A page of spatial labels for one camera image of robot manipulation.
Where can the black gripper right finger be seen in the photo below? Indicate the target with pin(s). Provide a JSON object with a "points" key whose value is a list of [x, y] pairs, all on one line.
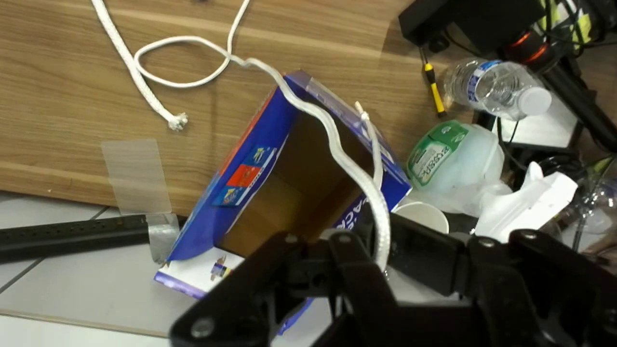
{"points": [[530, 292]]}

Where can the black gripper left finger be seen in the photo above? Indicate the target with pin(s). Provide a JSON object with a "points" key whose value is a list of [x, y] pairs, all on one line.
{"points": [[249, 308]]}

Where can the blue cardboard box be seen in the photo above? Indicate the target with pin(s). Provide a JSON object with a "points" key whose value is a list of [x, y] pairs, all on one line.
{"points": [[278, 178]]}

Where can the crumpled white tissue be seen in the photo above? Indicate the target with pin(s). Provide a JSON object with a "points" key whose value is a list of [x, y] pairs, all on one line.
{"points": [[538, 200]]}

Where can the white paper cup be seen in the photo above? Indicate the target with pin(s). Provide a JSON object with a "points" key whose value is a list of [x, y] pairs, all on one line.
{"points": [[424, 215]]}

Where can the green spray bottle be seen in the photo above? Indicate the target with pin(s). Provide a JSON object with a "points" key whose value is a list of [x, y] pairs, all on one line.
{"points": [[455, 165]]}

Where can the clear plastic water bottle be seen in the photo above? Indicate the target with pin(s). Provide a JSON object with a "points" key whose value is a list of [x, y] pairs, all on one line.
{"points": [[501, 90]]}

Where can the clear tape patch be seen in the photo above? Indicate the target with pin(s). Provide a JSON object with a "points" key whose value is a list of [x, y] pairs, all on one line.
{"points": [[135, 177]]}

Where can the black cylindrical handle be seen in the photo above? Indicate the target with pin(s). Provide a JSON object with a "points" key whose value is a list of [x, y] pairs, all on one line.
{"points": [[56, 240]]}

